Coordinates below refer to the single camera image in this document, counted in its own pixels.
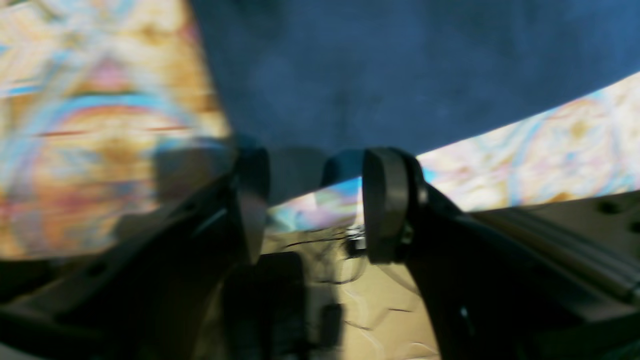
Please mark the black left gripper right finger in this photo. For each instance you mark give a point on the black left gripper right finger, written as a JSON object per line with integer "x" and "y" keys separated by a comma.
{"x": 504, "y": 285}

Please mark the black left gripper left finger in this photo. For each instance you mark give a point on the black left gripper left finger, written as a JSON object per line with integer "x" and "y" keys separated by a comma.
{"x": 147, "y": 297}

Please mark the dark navy t-shirt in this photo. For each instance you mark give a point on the dark navy t-shirt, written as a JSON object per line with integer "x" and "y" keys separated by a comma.
{"x": 311, "y": 80}

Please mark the black floor pedal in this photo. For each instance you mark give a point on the black floor pedal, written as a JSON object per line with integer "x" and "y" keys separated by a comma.
{"x": 264, "y": 309}

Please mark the black box with white label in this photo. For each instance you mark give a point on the black box with white label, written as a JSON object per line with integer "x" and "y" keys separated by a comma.
{"x": 355, "y": 241}

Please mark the patterned colourful tablecloth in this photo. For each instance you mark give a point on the patterned colourful tablecloth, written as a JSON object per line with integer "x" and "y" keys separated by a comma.
{"x": 92, "y": 89}

